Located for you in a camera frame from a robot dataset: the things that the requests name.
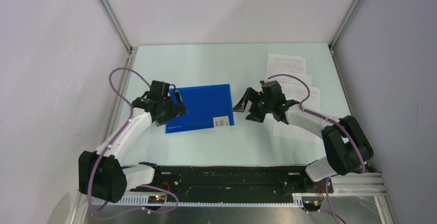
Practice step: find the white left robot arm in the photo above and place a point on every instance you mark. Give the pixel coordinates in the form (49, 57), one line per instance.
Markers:
(101, 172)

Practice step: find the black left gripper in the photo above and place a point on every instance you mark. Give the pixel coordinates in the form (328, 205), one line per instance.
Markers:
(181, 110)

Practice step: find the left aluminium frame post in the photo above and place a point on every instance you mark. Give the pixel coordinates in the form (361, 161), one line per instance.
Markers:
(109, 12)

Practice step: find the right controller board with leds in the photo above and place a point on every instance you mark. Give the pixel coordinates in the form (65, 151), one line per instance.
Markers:
(311, 205)

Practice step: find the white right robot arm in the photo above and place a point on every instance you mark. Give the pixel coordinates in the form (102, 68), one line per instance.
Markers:
(346, 146)

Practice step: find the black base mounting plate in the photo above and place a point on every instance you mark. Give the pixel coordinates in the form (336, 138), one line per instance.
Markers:
(235, 184)

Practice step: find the right aluminium frame post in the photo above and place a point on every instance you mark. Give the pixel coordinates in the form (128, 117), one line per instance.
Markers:
(347, 18)

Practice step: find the left controller board with leds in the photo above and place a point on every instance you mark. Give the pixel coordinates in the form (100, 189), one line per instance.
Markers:
(156, 199)

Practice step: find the aluminium frame post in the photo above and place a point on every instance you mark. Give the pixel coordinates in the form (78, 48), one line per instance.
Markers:
(109, 12)
(347, 18)

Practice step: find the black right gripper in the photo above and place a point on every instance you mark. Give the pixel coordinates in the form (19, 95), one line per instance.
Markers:
(251, 95)

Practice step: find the blue plastic folder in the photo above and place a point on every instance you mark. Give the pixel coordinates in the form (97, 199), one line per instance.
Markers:
(208, 106)

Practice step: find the controller board with leds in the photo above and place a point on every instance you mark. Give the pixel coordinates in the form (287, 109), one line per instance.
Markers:
(156, 199)
(311, 205)

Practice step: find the top white paper sheet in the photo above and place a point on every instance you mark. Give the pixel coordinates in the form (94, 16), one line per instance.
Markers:
(285, 64)

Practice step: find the bottom white paper sheet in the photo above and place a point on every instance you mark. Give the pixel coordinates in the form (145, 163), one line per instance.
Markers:
(294, 132)

